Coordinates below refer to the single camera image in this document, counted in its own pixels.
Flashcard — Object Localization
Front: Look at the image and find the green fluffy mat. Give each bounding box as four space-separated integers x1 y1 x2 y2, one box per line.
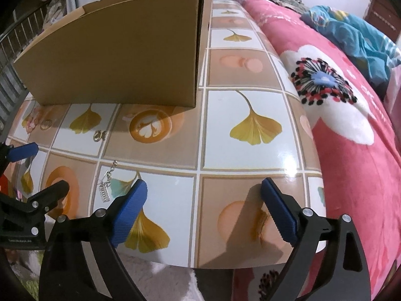
22 276 41 301

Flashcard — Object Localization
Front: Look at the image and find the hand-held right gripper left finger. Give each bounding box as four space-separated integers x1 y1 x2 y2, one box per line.
38 179 148 301

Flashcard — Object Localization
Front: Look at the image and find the red brown door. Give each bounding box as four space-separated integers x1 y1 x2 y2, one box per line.
365 0 398 43

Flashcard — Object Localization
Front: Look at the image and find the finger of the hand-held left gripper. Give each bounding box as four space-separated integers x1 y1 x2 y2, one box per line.
0 142 39 164
0 180 70 223

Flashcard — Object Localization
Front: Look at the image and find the pink orange bead bracelet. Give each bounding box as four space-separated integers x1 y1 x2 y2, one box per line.
25 108 43 132

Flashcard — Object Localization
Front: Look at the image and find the silver abacus charm chain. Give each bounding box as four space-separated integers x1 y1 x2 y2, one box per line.
99 161 119 203

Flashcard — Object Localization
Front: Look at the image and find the grey patterned cushion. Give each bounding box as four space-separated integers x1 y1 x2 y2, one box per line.
260 0 311 15

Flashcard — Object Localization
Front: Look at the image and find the metal railing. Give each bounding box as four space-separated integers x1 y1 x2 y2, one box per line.
0 6 47 123

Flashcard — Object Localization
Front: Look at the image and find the blue printed cloth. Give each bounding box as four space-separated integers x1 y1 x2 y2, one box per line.
302 5 401 85

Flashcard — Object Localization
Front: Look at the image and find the brown cardboard box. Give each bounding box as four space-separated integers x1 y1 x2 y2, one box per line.
13 0 215 108

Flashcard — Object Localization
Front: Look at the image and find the pink floral blanket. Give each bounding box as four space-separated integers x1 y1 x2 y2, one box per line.
236 0 401 301

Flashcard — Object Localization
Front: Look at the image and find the white fluffy towel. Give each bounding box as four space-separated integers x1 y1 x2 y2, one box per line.
9 248 201 301

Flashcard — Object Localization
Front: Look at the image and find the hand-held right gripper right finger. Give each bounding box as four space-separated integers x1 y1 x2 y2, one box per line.
261 177 372 301

